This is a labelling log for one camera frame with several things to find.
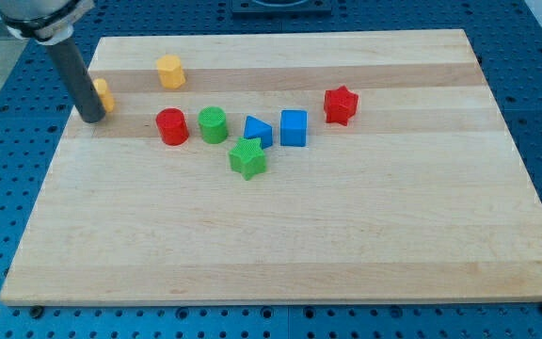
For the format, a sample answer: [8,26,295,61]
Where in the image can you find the blue cube block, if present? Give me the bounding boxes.
[280,110,308,147]

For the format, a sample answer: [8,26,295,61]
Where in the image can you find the yellow heart block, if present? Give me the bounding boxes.
[93,78,115,113]

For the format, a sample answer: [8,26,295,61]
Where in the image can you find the green star block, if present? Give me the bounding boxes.
[228,137,267,181]

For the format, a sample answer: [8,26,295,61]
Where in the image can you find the blue triangle block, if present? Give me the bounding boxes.
[243,116,273,149]

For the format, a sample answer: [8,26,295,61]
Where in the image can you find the green cylinder block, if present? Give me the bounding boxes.
[198,106,229,144]

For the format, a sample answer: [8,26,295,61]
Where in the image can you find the light wooden board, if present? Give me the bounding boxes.
[0,29,542,307]

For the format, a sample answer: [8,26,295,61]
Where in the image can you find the red star block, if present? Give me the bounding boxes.
[324,86,359,126]

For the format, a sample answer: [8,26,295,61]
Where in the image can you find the red cylinder block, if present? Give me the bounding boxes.
[155,108,189,146]

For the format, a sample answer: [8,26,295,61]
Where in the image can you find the yellow hexagon block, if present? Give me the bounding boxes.
[155,55,185,89]

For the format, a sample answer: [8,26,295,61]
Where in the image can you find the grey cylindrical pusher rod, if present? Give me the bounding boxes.
[45,37,105,123]

